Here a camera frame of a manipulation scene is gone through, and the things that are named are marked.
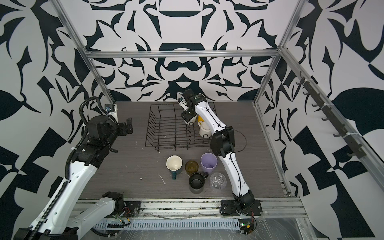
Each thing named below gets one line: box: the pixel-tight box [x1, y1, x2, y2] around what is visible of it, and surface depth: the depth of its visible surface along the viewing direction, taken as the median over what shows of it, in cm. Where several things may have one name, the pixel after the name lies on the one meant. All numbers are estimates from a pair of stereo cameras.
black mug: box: [188, 172, 209, 194], surface depth 80 cm
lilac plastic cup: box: [200, 152, 218, 174], surface depth 81 cm
